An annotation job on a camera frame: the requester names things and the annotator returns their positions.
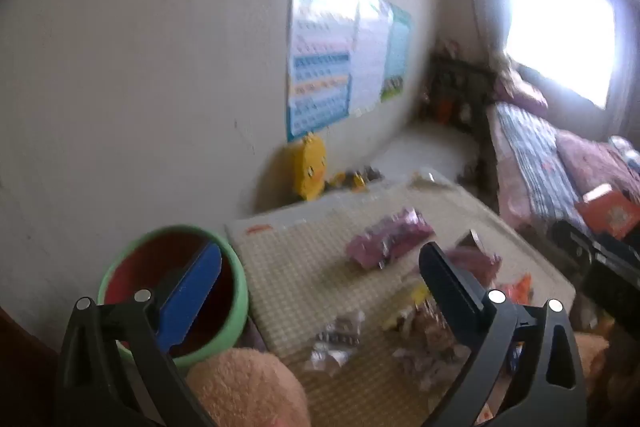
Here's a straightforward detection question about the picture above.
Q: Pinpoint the yellow packet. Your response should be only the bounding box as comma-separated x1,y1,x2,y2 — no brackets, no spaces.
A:
382,284,431,330

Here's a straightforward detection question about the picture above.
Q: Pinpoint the blue plaid pillow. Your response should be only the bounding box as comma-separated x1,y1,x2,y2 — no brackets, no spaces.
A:
609,136,640,168

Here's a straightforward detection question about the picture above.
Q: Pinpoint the bright window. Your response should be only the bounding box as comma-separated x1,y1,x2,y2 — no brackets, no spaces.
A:
504,0,617,108

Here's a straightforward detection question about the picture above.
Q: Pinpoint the orange snack wrapper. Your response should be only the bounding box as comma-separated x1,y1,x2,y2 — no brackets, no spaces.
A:
500,274,533,305

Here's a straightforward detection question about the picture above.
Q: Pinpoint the crumpled pink wrapper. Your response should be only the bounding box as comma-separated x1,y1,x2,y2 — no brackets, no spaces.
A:
445,229,503,288

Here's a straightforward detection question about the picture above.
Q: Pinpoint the large pink foil wrapper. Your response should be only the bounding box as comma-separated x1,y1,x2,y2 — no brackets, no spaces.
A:
345,207,436,270

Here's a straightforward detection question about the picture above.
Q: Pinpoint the green bordered wall poster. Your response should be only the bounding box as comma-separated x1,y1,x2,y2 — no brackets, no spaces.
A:
380,4,415,102

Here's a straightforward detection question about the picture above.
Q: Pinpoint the beige fluffy cushion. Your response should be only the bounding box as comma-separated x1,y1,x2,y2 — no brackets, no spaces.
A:
575,332,617,385

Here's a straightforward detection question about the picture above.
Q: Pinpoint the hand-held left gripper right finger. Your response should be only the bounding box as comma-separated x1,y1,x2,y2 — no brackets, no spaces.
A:
419,242,587,427

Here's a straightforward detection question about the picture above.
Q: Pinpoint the silver foil wrapper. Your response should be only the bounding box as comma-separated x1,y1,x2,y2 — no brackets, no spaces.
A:
305,309,368,374

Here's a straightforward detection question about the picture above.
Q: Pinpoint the dark shelf with items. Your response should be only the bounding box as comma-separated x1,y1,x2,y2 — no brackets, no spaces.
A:
425,41,495,128

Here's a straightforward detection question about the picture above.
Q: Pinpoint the purple pillow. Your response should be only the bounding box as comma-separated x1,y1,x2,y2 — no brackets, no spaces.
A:
494,66,549,116

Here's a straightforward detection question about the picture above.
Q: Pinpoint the bed with plaid bedding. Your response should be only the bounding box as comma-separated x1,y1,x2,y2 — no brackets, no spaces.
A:
487,101,601,235

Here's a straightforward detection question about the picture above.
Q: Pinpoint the purple floral blanket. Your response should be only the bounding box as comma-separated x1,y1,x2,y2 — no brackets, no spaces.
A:
554,129,640,204

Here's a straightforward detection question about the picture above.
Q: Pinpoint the blue chart wall poster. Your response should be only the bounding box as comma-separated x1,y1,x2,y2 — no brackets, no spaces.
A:
286,0,361,142

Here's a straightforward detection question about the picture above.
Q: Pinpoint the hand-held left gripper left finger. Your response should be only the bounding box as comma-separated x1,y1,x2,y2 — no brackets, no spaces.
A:
54,243,223,427

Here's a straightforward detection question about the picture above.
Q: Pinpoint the paper wrapper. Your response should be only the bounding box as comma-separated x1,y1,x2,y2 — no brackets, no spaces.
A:
390,297,481,393

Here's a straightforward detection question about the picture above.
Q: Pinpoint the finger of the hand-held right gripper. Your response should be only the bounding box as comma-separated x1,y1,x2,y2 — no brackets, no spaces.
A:
550,219,596,269

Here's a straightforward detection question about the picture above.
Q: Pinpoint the small yellow toy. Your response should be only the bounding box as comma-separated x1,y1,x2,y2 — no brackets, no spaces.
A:
327,171,370,194

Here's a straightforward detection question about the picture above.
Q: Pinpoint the yellow duck toy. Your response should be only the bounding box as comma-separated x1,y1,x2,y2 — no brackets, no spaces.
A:
292,132,328,200

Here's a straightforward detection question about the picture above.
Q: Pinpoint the orange box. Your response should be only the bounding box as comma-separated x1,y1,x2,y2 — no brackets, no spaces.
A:
574,183,640,241

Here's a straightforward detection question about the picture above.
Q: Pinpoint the white chart wall poster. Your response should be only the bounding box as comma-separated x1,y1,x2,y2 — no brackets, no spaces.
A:
350,0,393,118

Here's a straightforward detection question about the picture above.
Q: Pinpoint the green plastic bin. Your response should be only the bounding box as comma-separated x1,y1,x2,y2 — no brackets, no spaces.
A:
97,224,250,370

